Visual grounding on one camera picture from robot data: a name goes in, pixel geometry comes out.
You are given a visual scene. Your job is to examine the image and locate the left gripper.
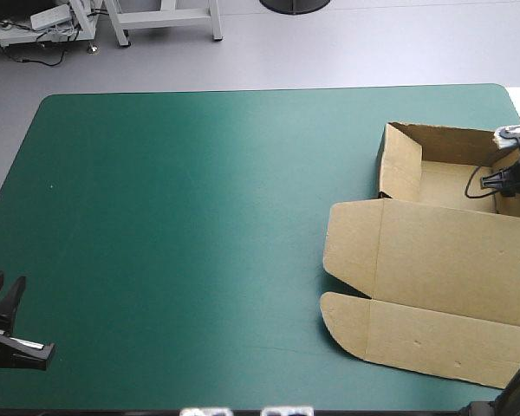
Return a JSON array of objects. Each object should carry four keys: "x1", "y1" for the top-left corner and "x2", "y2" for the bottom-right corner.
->
[{"x1": 0, "y1": 270, "x2": 56, "y2": 372}]

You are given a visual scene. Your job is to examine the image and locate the brown cardboard box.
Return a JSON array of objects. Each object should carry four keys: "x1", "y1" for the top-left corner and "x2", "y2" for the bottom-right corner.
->
[{"x1": 319, "y1": 120, "x2": 520, "y2": 390}]

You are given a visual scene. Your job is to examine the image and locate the black round base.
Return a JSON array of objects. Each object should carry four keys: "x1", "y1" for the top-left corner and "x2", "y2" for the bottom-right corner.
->
[{"x1": 258, "y1": 0, "x2": 333, "y2": 16}]

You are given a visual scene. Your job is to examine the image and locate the white power strip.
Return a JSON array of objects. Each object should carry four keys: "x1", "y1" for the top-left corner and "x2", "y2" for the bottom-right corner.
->
[{"x1": 29, "y1": 3, "x2": 71, "y2": 32}]

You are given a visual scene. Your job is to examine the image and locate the grey metal rack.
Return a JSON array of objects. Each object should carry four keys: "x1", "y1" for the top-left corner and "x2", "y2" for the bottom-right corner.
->
[{"x1": 0, "y1": 0, "x2": 100, "y2": 55}]

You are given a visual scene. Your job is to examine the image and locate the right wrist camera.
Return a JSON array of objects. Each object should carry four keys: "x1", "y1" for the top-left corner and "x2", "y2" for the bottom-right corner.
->
[{"x1": 493, "y1": 124, "x2": 520, "y2": 152}]

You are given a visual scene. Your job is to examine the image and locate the black floor cable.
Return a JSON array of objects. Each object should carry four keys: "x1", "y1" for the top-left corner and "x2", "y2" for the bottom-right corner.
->
[{"x1": 0, "y1": 8, "x2": 70, "y2": 68}]

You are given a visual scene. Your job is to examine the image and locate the white metal frame stand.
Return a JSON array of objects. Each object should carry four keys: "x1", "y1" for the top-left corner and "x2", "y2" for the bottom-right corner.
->
[{"x1": 102, "y1": 0, "x2": 224, "y2": 48}]

